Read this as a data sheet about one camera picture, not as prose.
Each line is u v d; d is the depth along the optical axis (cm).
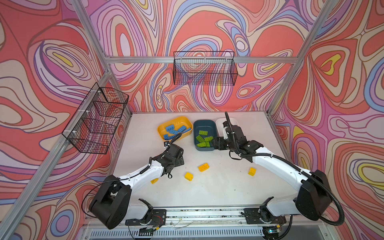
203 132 107
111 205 41
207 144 95
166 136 104
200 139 102
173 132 107
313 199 41
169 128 107
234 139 61
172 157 68
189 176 86
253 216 73
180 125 111
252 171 85
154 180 83
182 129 108
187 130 103
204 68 96
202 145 98
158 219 72
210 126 108
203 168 91
